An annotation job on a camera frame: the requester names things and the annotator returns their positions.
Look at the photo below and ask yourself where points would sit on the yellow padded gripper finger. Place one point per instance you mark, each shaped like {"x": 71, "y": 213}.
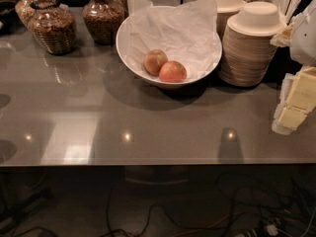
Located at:
{"x": 298, "y": 99}

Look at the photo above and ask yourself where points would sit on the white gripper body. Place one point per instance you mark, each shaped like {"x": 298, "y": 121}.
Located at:
{"x": 305, "y": 40}

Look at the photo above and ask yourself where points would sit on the red apple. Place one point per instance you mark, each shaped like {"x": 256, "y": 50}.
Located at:
{"x": 173, "y": 72}

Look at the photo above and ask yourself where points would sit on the left yellow-red apple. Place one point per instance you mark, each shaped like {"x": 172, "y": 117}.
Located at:
{"x": 154, "y": 60}

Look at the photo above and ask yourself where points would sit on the white ceramic bowl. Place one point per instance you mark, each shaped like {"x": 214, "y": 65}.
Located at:
{"x": 131, "y": 61}

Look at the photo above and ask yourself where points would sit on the front stack of paper bowls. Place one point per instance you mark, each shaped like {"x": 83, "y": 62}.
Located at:
{"x": 247, "y": 49}

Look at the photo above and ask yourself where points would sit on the stack of paper bowls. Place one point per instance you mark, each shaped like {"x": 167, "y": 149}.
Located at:
{"x": 226, "y": 9}
{"x": 247, "y": 49}

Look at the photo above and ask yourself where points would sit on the rear stack of paper bowls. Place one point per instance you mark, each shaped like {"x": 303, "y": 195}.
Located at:
{"x": 226, "y": 9}

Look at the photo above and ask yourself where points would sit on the white crumpled paper liner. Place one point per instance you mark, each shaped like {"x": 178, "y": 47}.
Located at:
{"x": 177, "y": 33}

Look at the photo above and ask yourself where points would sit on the white power adapter on floor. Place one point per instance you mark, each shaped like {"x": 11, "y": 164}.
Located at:
{"x": 272, "y": 230}

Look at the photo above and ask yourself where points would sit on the middle glass jar of cereal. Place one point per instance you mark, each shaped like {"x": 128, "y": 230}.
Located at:
{"x": 103, "y": 19}

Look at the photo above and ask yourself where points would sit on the glass jar of cereal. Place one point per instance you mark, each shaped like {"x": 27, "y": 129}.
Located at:
{"x": 103, "y": 19}
{"x": 53, "y": 26}

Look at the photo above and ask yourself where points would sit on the front glass jar of cereal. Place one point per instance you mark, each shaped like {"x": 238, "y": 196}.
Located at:
{"x": 53, "y": 26}

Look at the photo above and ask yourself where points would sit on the rear left glass jar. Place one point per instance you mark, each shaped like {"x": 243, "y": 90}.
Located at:
{"x": 24, "y": 11}

